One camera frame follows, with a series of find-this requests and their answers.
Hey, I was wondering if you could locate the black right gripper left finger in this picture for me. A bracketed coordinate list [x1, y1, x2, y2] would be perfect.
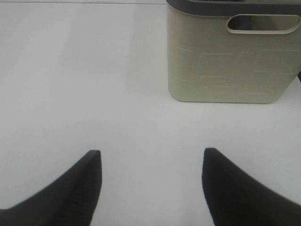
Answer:
[0, 150, 102, 226]

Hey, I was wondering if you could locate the beige plastic basket grey rim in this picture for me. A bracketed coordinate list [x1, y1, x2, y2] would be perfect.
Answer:
[167, 0, 301, 104]

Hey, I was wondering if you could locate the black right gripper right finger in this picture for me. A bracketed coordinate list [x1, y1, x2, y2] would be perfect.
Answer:
[202, 148, 301, 226]

